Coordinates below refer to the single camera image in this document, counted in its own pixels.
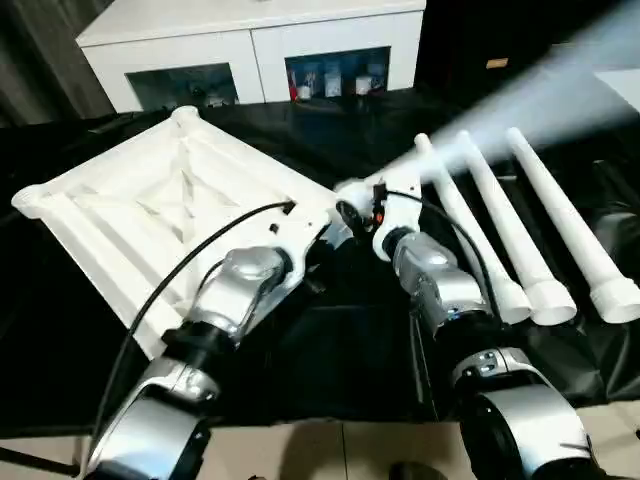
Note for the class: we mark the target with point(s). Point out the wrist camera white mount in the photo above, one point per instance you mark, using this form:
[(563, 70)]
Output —
[(305, 225), (402, 210)]

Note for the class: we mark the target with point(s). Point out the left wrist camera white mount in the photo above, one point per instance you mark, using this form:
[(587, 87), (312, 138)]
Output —
[(305, 225)]

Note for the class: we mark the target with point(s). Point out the white plastic table top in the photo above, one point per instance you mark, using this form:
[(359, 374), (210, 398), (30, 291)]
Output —
[(125, 200)]

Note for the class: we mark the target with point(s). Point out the black mat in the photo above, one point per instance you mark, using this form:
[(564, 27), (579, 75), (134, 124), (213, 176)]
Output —
[(350, 360)]

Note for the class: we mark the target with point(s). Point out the black box with yellow label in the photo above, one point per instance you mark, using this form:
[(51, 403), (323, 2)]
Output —
[(500, 30)]

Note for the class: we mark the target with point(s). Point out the white plastic table leg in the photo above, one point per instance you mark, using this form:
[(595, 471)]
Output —
[(475, 135), (565, 220), (515, 235), (470, 235)]

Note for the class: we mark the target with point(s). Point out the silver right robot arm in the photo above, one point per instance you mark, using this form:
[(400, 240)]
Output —
[(440, 285)]

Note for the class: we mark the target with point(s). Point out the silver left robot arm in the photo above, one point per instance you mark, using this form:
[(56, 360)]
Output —
[(235, 285)]

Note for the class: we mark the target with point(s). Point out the grey curtain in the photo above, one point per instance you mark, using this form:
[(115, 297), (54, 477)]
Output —
[(40, 60)]

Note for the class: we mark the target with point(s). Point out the white cabinet with glass doors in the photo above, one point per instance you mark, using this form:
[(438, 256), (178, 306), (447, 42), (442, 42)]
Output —
[(200, 45)]

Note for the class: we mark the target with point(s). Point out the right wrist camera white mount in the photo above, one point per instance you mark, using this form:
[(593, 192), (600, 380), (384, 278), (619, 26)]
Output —
[(402, 210)]

